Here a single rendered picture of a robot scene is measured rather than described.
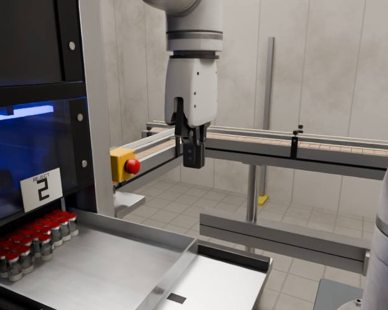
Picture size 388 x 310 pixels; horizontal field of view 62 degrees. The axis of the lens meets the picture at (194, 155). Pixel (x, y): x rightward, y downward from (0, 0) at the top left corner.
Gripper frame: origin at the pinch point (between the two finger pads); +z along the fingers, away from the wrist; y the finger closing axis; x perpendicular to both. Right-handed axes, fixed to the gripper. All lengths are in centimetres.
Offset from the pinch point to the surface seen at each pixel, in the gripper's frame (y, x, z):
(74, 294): 13.8, -15.0, 22.2
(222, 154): -82, -26, 24
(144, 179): -41, -39, 24
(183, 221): -168, -91, 110
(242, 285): -0.7, 9.1, 22.3
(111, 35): -235, -208, -42
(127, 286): 8.3, -8.4, 22.2
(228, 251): -6.4, 4.2, 20.4
